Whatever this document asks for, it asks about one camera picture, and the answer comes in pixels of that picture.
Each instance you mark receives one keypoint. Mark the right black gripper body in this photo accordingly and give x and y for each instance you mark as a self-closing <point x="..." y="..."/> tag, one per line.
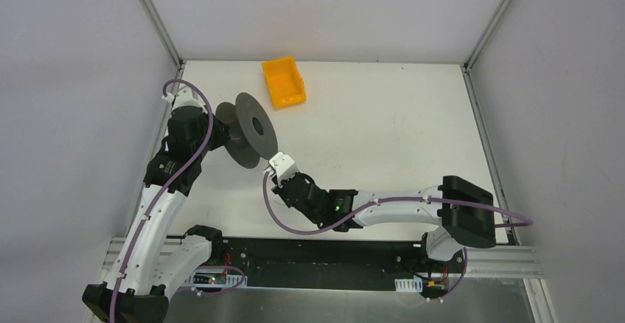
<point x="284" y="181"/>

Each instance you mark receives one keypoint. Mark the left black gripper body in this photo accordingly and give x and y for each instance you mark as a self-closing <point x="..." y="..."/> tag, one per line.
<point x="214" y="132"/>

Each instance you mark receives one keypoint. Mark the black cable spool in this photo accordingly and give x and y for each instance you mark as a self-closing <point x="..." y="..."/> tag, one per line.
<point x="252" y="135"/>

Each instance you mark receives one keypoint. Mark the yellow plastic bin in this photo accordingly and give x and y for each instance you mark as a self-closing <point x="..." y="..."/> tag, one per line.
<point x="285" y="84"/>

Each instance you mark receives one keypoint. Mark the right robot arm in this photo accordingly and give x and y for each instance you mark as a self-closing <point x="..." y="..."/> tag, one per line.
<point x="461" y="212"/>

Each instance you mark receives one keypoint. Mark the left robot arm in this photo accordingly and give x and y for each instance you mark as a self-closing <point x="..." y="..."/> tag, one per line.
<point x="138" y="287"/>

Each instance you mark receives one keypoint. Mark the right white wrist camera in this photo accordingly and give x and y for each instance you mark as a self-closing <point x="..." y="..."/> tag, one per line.
<point x="282" y="167"/>

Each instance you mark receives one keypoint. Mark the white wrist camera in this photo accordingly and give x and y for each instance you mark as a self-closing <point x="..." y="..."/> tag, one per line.
<point x="184" y="97"/>
<point x="282" y="167"/>

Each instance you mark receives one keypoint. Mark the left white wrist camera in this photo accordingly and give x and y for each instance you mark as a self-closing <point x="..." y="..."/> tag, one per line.
<point x="184" y="97"/>

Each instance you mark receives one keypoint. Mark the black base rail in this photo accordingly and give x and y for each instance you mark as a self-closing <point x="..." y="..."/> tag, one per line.
<point x="327" y="264"/>

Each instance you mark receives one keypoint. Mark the left white cable duct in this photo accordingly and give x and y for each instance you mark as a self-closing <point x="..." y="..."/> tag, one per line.
<point x="214" y="280"/>

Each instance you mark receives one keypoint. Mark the white cable duct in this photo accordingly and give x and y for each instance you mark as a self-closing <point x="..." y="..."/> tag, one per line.
<point x="214" y="280"/>
<point x="411" y="285"/>

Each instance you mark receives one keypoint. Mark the right white cable duct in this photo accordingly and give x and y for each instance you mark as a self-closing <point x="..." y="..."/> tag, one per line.
<point x="411" y="285"/>

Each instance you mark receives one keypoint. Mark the aluminium frame profile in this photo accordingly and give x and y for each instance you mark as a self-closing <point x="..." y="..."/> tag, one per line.
<point x="504" y="262"/>

